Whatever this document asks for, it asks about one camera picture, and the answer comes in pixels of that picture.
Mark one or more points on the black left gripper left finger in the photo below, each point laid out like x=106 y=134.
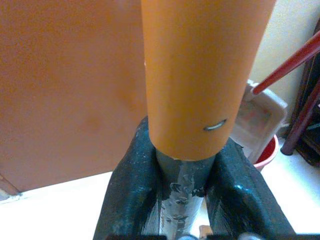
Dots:
x=130 y=190

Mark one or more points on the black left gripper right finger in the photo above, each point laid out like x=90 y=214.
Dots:
x=240 y=195

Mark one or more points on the red plastic bucket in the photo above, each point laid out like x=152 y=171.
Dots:
x=267 y=155

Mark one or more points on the white mop wringer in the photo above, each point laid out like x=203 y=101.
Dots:
x=260 y=117

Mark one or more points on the dark red pole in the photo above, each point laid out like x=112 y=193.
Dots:
x=301 y=120

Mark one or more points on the orange wooden door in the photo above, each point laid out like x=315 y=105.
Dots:
x=72 y=92

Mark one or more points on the dark wooden furniture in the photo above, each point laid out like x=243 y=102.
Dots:
x=311 y=100

